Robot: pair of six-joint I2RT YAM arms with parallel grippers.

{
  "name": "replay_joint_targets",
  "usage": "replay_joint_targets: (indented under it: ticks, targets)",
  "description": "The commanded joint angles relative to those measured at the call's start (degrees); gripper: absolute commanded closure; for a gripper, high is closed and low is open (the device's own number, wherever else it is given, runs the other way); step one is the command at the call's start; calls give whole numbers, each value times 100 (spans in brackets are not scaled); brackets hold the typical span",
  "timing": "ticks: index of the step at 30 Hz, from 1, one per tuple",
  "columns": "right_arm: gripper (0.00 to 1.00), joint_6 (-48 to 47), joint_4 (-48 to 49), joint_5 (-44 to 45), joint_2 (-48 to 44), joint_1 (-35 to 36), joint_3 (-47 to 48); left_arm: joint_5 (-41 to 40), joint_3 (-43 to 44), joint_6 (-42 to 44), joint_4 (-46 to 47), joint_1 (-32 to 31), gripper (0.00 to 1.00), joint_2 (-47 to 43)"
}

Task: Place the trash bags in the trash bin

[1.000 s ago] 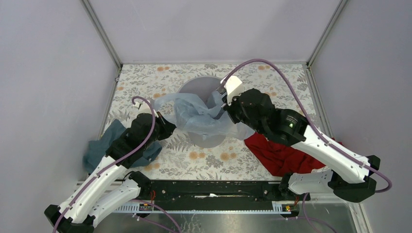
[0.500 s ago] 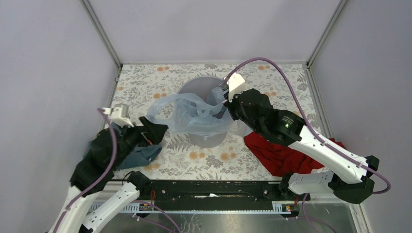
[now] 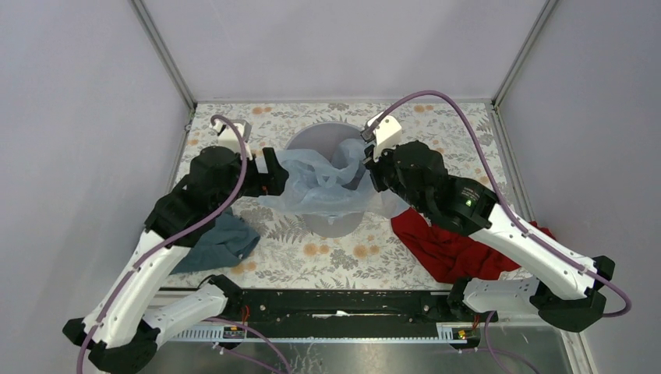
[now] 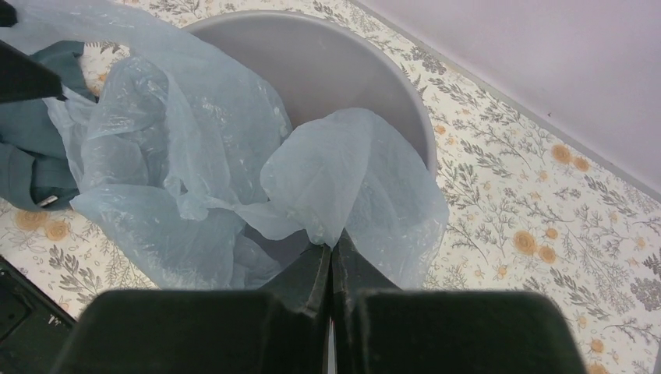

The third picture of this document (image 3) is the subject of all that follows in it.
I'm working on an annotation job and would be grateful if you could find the light blue plastic trash bag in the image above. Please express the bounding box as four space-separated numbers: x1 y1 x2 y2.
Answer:
257 139 408 219

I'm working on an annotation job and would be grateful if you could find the grey plastic trash bin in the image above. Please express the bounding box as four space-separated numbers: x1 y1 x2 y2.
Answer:
285 122 365 238

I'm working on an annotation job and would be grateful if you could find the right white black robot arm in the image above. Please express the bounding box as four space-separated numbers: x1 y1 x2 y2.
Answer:
362 141 614 333

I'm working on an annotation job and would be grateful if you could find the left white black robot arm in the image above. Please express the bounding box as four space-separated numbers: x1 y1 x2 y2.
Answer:
62 146 288 373

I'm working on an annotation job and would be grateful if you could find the teal blue cloth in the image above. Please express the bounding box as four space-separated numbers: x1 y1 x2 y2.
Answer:
170 208 260 275

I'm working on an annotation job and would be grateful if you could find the floral patterned table mat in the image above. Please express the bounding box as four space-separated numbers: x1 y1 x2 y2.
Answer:
178 101 489 290

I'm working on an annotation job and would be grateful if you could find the red cloth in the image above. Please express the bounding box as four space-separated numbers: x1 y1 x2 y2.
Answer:
390 207 556 285

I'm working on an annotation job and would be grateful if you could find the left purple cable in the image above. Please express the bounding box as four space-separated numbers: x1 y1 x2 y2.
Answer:
76 114 249 374

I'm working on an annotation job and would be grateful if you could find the purple cable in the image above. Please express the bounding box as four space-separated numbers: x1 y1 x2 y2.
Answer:
76 114 249 374
367 90 633 318

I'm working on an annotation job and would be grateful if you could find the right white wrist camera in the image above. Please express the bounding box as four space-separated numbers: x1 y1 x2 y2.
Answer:
360 115 402 161

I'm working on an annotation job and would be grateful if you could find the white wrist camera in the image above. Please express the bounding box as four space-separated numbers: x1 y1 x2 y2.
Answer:
211 119 253 160
360 115 402 161

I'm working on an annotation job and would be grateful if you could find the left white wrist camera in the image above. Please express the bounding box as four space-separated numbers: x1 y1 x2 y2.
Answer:
211 119 253 160

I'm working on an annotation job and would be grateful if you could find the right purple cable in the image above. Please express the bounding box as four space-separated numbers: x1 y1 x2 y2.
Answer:
367 90 633 318

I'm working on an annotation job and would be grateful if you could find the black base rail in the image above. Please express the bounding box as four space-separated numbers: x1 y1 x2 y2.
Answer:
193 288 500 340

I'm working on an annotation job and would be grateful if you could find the grey slotted cable duct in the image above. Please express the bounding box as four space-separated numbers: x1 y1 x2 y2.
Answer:
170 322 472 346

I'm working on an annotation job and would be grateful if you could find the left aluminium frame post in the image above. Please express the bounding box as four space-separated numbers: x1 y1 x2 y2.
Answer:
128 0 197 111

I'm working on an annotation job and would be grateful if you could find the aluminium frame post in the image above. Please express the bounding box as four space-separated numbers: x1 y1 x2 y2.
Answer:
128 0 197 111
491 0 561 111

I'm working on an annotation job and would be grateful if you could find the right aluminium frame post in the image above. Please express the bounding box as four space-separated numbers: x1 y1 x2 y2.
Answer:
491 0 561 111

